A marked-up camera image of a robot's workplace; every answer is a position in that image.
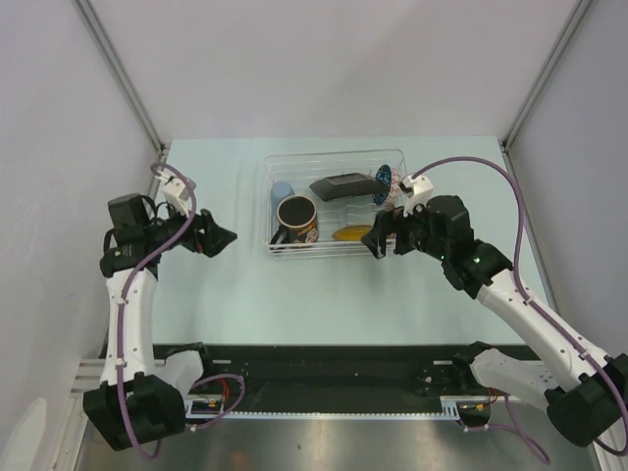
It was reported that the red black lacquer cup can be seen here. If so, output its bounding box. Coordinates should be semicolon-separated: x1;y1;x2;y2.
270;195;319;245

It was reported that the white slotted cable duct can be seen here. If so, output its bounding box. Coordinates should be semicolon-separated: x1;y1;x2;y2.
184;395;492;423

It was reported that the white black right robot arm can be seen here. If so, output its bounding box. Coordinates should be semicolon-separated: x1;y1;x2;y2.
361;195;627;447

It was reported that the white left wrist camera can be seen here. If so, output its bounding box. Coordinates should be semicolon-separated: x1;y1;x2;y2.
160;176;196;217

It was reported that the left aluminium frame post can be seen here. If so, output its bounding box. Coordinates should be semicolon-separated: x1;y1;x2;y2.
72;0;166;158

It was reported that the aluminium frame post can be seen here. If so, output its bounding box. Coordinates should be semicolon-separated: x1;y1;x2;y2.
500;0;595;152
72;0;166;158

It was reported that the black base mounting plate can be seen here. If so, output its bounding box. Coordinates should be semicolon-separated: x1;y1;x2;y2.
146;342;575;397

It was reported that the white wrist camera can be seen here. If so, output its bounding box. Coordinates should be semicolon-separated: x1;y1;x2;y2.
160;176;196;217
399;175;434;217

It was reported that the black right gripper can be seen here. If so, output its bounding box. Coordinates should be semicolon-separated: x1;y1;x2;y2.
361;195;449;261

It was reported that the light blue plastic cup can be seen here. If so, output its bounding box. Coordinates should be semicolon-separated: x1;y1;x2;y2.
271;181;294;214

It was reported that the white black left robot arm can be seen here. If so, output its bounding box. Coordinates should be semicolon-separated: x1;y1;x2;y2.
83;193;237;451

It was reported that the black floral square plate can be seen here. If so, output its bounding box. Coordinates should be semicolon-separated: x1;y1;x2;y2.
309;173;387;202

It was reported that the blue triangle pattern bowl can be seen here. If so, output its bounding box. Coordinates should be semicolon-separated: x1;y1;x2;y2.
373;164;401;206

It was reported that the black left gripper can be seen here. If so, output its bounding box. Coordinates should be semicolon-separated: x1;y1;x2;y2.
144;197;236;257

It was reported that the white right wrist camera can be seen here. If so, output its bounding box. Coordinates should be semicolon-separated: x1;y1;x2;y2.
399;175;434;217

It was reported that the yellow round saucer plate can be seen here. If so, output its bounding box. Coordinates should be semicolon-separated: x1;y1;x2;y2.
333;225;373;242

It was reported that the right aluminium frame post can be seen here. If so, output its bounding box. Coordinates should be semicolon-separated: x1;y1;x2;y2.
500;0;595;152

